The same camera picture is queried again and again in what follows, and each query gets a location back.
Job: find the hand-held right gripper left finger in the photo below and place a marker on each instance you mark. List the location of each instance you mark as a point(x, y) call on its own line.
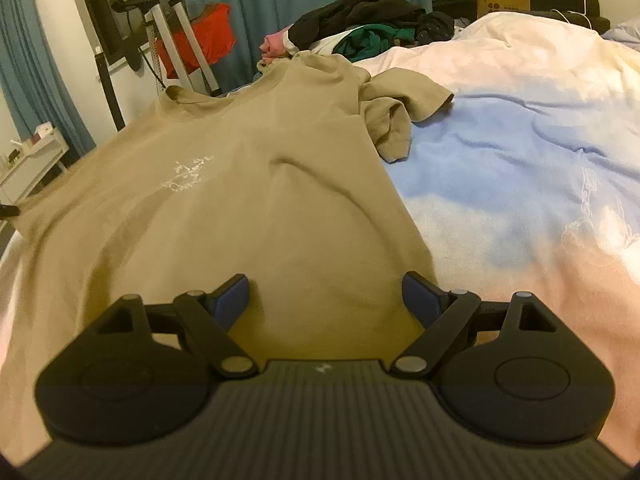
point(235, 300)

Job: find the black headboard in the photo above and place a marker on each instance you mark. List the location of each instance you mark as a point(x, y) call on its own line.
point(565, 2)

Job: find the green garment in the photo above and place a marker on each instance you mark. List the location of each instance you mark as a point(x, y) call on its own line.
point(372, 40)

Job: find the teal curtain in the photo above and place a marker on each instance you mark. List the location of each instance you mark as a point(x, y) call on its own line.
point(280, 5)

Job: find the exercise machine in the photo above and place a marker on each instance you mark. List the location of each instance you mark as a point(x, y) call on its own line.
point(160, 20)

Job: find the khaki t-shirt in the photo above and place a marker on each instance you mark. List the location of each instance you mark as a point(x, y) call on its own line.
point(240, 200)

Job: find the black garment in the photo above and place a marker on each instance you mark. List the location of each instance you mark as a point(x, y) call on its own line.
point(360, 16)

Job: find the pastel printed blanket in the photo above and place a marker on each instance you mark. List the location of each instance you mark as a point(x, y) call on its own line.
point(520, 160)

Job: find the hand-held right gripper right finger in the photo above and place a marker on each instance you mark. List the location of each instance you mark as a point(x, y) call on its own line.
point(419, 300)

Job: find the red cloth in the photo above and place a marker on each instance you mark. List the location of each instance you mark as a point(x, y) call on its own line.
point(210, 30)

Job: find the white side table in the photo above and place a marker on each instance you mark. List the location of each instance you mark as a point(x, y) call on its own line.
point(30, 160)

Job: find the pink garment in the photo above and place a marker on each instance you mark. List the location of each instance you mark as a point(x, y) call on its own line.
point(275, 46)

